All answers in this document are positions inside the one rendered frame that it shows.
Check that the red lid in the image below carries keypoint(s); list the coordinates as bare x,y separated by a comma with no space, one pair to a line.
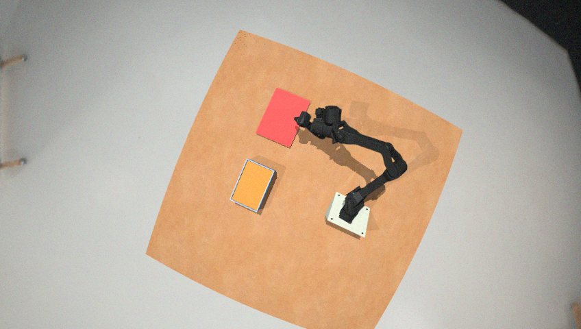
278,122

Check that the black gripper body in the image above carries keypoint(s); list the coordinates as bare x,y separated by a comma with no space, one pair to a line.
315,126

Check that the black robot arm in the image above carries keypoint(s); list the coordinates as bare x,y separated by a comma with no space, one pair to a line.
349,136

